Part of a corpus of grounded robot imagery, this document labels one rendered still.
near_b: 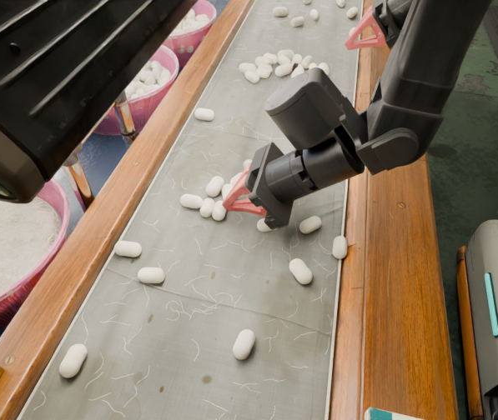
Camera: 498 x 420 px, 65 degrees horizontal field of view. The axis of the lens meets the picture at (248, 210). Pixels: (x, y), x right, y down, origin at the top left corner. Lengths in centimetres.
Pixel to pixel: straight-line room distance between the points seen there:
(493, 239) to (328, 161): 95
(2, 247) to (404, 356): 53
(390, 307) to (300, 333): 11
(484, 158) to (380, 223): 157
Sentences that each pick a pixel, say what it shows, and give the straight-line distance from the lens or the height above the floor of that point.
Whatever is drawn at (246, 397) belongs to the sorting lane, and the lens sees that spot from 45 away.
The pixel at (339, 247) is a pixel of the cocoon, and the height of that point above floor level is 76.
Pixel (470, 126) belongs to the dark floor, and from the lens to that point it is 228.
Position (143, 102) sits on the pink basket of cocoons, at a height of 75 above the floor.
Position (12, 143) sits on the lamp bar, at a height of 107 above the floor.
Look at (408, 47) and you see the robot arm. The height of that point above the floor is 101.
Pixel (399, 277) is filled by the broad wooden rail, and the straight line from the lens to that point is 51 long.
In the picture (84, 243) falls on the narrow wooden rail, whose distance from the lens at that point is 55.
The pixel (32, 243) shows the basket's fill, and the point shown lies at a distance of 62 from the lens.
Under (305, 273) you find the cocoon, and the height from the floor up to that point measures 76.
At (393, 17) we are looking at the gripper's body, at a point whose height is 88.
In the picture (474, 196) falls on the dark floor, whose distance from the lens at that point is 188.
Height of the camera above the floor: 117
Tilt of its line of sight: 48 degrees down
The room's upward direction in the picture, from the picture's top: straight up
